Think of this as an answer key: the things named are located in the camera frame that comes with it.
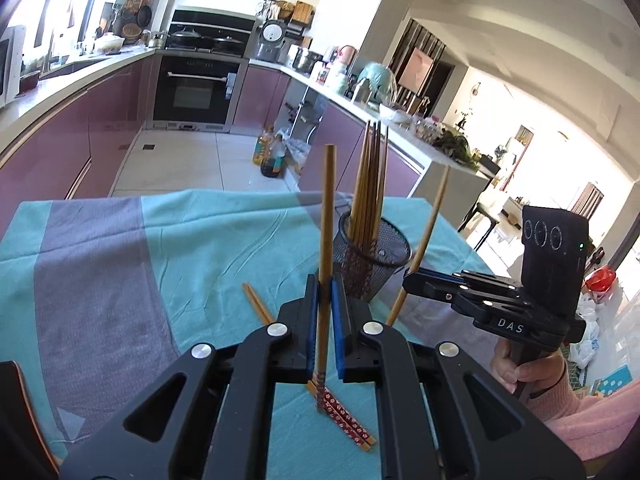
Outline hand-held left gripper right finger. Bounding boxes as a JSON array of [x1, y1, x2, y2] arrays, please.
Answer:
[[330, 272, 586, 480]]

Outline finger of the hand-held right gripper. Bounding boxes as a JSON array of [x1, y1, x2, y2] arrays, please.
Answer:
[[401, 272, 493, 313], [410, 267, 521, 291]]

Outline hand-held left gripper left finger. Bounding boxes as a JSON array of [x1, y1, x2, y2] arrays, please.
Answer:
[[60, 274, 321, 480]]

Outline black mesh utensil holder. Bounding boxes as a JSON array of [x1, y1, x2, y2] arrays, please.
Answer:
[[331, 211, 412, 303]]

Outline person's right forearm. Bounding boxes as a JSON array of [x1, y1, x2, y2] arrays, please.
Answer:
[[525, 355, 640, 463]]

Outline person's right hand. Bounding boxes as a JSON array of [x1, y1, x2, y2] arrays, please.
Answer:
[[489, 337, 567, 397]]

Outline red plastic basin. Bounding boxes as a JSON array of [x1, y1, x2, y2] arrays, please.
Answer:
[[585, 266, 616, 292]]

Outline white plastic bag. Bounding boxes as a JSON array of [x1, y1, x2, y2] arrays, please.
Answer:
[[570, 300, 606, 368]]

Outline teal and grey tablecloth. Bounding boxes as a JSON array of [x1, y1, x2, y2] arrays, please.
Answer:
[[0, 189, 493, 480]]

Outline leafy green vegetables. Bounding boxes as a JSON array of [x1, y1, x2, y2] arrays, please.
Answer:
[[432, 130, 481, 166]]

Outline dark sauce bottle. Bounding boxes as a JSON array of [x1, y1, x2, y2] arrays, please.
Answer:
[[260, 134, 287, 178]]

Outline yellow cooking oil bottle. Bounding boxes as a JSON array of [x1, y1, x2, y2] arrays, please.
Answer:
[[252, 127, 276, 167]]

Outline green air fryer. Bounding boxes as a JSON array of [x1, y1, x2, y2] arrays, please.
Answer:
[[356, 61, 398, 103]]

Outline purple kitchen base cabinets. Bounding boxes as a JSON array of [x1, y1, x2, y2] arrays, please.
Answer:
[[232, 62, 426, 201], [0, 52, 161, 233]]

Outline steel stockpot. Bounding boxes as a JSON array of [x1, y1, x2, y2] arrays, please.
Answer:
[[291, 45, 321, 73]]

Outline black integrated stove oven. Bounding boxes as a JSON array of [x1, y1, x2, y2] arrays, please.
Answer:
[[147, 6, 258, 131]]

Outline white and grey rice cooker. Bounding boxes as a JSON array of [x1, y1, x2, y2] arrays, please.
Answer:
[[255, 19, 288, 61]]

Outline dark wooden chair back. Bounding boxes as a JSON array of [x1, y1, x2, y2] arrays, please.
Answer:
[[0, 360, 61, 480]]

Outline white casserole pot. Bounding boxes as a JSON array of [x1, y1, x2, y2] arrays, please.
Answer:
[[94, 32, 126, 55]]

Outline white microwave oven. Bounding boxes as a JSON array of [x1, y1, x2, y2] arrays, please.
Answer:
[[0, 25, 27, 108]]

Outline large kitchen window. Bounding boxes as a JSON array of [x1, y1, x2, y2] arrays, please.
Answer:
[[7, 0, 111, 48]]

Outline pink wall picture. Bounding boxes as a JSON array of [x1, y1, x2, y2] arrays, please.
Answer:
[[400, 46, 435, 93]]

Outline black wall storage rack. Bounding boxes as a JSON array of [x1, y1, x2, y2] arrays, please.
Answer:
[[257, 0, 316, 36]]

